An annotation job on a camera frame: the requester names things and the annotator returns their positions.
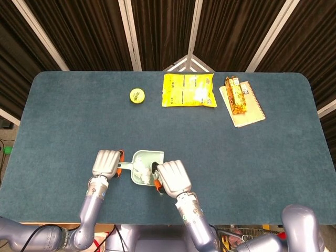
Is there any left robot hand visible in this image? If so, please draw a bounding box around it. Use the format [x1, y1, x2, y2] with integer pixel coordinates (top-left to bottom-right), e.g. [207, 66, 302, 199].
[91, 149, 125, 180]

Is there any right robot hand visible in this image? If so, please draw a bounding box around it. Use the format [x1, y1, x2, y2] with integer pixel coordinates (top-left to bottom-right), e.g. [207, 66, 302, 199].
[150, 160, 192, 198]

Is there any mint green plastic dustpan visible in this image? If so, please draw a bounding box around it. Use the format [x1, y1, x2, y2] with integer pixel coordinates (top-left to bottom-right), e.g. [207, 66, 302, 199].
[117, 150, 165, 186]

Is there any blue table mat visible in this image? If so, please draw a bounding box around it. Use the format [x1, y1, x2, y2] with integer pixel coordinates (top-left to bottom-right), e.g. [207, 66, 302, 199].
[0, 71, 336, 225]

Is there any grey robot torso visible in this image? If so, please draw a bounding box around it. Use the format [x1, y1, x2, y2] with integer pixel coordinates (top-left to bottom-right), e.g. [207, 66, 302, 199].
[104, 224, 195, 252]

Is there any yellow tennis ball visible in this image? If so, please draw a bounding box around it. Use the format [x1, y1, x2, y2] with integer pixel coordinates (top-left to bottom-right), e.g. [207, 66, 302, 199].
[129, 88, 145, 104]

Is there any red and white bag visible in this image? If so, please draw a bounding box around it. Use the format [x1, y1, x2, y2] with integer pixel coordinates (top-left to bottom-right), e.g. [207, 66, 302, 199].
[93, 230, 111, 252]

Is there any yellow snack bag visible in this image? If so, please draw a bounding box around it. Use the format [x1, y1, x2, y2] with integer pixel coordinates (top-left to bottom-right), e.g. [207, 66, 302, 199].
[161, 73, 218, 108]

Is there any gold brown snack packet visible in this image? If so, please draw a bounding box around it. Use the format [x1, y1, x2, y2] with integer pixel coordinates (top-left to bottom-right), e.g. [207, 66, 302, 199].
[224, 76, 248, 116]

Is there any beige spiral notebook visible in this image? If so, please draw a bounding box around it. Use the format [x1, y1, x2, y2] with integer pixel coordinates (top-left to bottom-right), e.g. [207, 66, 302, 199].
[219, 80, 266, 128]

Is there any dark brown curtain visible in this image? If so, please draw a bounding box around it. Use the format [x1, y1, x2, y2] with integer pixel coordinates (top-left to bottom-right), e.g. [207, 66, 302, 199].
[0, 0, 336, 163]

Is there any white metal frame pole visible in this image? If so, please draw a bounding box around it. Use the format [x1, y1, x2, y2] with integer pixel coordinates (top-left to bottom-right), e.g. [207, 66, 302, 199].
[12, 0, 70, 71]
[186, 0, 204, 57]
[118, 0, 143, 72]
[245, 0, 301, 73]
[0, 108, 21, 126]
[317, 99, 336, 118]

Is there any white triangular frame base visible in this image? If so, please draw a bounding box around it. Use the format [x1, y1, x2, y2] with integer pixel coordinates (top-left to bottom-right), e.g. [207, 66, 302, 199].
[162, 54, 215, 73]

